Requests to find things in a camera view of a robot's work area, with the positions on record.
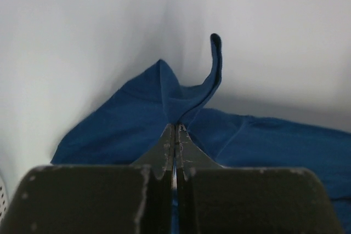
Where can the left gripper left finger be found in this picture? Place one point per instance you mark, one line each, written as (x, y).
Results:
(134, 198)

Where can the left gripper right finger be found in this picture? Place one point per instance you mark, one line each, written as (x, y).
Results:
(216, 199)

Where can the navy blue t shirt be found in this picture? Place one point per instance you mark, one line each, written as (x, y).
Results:
(132, 120)

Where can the white laundry basket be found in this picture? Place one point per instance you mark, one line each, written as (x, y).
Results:
(3, 199)

